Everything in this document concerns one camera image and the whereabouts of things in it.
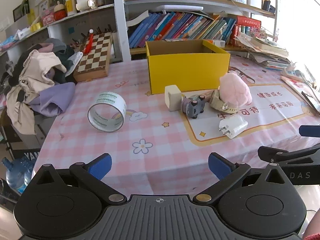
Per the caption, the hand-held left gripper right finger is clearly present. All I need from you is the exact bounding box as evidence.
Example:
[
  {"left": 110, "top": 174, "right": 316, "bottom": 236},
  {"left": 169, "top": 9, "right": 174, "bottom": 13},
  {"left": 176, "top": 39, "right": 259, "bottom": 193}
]
[{"left": 193, "top": 152, "right": 294, "bottom": 205}]

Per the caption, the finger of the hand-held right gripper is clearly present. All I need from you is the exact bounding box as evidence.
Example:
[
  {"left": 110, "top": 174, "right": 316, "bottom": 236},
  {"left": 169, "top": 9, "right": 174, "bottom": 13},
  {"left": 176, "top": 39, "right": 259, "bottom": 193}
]
[
  {"left": 257, "top": 144, "right": 320, "bottom": 167},
  {"left": 299, "top": 124, "right": 320, "bottom": 137}
]

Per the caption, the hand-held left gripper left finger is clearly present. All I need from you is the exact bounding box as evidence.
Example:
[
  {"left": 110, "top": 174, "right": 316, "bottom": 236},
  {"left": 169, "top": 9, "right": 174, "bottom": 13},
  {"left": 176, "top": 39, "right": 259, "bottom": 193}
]
[{"left": 27, "top": 153, "right": 127, "bottom": 205}]

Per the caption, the white charger plug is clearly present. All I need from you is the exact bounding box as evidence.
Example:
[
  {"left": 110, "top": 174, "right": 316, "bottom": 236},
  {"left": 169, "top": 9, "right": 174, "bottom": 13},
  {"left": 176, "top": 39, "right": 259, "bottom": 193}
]
[{"left": 219, "top": 114, "right": 248, "bottom": 139}]

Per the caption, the grey toy car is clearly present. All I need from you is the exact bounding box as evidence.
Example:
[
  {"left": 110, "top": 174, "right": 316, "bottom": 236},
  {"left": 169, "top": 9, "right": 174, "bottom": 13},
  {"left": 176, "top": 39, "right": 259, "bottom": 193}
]
[{"left": 180, "top": 95, "right": 206, "bottom": 119}]

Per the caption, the clear packing tape roll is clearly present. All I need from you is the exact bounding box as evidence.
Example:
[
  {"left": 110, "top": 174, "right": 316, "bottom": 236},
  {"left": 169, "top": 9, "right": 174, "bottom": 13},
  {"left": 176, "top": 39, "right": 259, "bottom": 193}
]
[{"left": 87, "top": 91, "right": 127, "bottom": 132}]

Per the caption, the pink plush toy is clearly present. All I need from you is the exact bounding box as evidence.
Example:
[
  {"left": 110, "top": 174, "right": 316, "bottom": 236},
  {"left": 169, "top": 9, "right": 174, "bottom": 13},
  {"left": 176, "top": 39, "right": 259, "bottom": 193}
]
[{"left": 217, "top": 70, "right": 252, "bottom": 108}]

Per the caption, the beige cube block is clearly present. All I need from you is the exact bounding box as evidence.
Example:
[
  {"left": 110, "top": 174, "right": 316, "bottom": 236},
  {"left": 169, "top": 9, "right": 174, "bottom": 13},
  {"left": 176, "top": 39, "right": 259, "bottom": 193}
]
[{"left": 164, "top": 85, "right": 184, "bottom": 111}]

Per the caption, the yellow cardboard box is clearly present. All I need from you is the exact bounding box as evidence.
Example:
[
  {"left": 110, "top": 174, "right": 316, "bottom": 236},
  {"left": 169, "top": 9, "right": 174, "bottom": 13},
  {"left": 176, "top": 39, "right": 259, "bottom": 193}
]
[{"left": 145, "top": 39, "right": 231, "bottom": 94}]

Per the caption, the pink checkered desktop tablecloth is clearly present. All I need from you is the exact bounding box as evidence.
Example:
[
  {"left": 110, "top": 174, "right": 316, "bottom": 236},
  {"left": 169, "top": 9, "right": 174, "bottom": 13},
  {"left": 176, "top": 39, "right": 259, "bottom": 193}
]
[{"left": 32, "top": 55, "right": 320, "bottom": 195}]

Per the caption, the pink picture book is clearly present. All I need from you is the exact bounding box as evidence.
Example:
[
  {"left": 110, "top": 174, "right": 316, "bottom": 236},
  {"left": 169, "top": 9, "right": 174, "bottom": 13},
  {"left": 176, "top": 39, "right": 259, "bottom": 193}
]
[{"left": 281, "top": 76, "right": 320, "bottom": 113}]

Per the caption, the red fuzzy clothing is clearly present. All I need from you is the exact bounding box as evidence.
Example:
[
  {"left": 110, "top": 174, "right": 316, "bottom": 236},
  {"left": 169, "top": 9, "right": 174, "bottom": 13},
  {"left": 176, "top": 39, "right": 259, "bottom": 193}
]
[{"left": 302, "top": 215, "right": 320, "bottom": 240}]

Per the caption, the white power strip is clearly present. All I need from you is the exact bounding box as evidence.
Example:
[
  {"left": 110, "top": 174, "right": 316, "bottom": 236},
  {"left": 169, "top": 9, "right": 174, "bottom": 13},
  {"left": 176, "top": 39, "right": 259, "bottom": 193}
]
[{"left": 281, "top": 64, "right": 310, "bottom": 82}]

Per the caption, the purple garment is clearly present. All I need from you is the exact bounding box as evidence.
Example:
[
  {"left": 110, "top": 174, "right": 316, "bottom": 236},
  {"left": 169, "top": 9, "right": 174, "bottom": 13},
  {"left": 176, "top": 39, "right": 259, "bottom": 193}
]
[{"left": 30, "top": 82, "right": 76, "bottom": 117}]

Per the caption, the blue water bottle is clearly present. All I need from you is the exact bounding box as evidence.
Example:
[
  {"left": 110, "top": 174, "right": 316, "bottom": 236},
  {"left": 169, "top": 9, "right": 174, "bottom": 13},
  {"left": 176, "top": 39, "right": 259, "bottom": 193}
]
[{"left": 2, "top": 156, "right": 35, "bottom": 194}]

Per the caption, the stack of papers and books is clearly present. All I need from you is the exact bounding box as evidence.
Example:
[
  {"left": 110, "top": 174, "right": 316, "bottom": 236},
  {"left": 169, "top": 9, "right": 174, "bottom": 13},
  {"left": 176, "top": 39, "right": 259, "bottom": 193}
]
[{"left": 235, "top": 31, "right": 293, "bottom": 70}]

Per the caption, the white cloth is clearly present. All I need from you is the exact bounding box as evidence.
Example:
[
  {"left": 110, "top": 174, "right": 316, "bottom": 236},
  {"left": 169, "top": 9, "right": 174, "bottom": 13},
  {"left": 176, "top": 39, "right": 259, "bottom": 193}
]
[{"left": 65, "top": 52, "right": 83, "bottom": 77}]

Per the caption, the wooden chessboard box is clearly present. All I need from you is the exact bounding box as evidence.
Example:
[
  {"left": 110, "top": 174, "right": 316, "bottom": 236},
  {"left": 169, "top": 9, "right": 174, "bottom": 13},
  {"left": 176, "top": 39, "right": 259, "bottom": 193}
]
[{"left": 73, "top": 32, "right": 112, "bottom": 82}]

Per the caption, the beige garment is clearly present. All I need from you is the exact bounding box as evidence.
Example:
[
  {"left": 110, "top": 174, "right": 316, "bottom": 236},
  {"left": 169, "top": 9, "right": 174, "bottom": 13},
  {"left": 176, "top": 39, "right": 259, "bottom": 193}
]
[{"left": 6, "top": 50, "right": 67, "bottom": 135}]

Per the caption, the dark clothes pile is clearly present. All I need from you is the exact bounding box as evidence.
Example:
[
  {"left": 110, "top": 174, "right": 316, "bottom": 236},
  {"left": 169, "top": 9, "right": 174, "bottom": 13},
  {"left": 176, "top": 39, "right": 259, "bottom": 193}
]
[{"left": 10, "top": 38, "right": 77, "bottom": 84}]

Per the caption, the red tassel ornament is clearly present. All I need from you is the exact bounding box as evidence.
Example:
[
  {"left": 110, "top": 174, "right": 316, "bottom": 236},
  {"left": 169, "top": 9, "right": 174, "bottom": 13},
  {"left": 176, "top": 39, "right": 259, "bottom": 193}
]
[{"left": 82, "top": 29, "right": 95, "bottom": 54}]

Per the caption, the thick red book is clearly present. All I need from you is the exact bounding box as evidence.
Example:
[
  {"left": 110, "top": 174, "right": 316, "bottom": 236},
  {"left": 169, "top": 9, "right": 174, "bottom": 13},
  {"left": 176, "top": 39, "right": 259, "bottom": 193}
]
[{"left": 236, "top": 15, "right": 262, "bottom": 45}]

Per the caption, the white bookshelf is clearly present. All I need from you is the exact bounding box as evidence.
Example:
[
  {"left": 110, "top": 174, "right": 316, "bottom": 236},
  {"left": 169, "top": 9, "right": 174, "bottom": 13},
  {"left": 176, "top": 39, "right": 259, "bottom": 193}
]
[{"left": 0, "top": 0, "right": 280, "bottom": 63}]

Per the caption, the row of colourful books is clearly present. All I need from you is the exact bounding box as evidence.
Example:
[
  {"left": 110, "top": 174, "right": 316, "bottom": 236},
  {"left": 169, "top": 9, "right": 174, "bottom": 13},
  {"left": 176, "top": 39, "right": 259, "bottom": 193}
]
[{"left": 129, "top": 11, "right": 237, "bottom": 48}]

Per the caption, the pink box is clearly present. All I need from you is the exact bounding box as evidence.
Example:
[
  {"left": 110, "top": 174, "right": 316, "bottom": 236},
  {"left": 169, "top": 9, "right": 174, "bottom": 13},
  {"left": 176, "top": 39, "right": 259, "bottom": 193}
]
[{"left": 41, "top": 11, "right": 55, "bottom": 25}]

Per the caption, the white lamp bar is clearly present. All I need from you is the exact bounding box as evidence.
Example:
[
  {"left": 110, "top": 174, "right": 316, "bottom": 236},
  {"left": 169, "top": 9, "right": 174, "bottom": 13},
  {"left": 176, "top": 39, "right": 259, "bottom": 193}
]
[{"left": 155, "top": 5, "right": 203, "bottom": 12}]

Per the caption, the white yellow bottle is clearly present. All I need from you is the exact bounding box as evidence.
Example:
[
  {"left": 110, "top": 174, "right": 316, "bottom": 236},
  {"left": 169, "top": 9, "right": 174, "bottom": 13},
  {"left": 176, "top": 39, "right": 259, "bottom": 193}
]
[{"left": 65, "top": 0, "right": 78, "bottom": 15}]

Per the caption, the black picture frame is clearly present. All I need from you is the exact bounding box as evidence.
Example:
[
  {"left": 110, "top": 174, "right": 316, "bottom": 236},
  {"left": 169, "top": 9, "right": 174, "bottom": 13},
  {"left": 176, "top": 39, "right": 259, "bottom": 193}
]
[{"left": 13, "top": 0, "right": 30, "bottom": 22}]

